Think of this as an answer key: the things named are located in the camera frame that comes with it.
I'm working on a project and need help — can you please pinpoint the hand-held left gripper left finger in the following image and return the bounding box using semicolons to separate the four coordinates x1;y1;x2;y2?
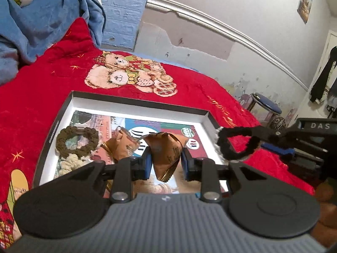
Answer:
67;151;153;203

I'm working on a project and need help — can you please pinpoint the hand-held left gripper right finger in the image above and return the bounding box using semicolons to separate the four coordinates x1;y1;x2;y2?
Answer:
181;149;266;203

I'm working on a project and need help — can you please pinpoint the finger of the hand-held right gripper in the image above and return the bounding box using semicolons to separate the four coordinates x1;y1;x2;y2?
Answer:
252;126;298;144
260;143;295;161

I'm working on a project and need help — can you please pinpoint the brown snack packet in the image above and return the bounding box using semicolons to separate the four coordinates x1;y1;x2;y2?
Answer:
102;126;142;164
143;133;189;182

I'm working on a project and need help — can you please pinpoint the black scrunchie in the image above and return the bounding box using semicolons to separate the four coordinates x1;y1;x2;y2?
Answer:
215;126;263;161

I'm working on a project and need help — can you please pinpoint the cream knitted scrunchie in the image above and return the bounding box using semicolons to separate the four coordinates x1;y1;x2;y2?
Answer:
59;153;93;175

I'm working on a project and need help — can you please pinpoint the brown knitted scrunchie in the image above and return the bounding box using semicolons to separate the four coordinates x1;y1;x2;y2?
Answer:
55;126;100;159

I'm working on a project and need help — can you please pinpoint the black cardboard box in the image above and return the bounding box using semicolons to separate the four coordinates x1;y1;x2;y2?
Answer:
33;91;238;199

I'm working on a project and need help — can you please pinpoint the round blue stool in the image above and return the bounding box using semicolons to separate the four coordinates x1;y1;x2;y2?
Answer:
246;92;288;133

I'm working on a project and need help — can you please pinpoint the hanging black clothing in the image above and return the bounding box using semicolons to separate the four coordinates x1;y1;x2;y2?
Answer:
309;46;337;104

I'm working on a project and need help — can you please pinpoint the red bear print blanket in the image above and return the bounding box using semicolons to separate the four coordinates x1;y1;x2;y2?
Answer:
0;17;316;249

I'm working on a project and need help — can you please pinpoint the blue blanket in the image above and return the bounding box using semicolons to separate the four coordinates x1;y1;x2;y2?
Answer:
0;0;107;86

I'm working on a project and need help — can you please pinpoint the wall picture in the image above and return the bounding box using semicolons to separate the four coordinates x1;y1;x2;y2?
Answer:
297;0;313;25

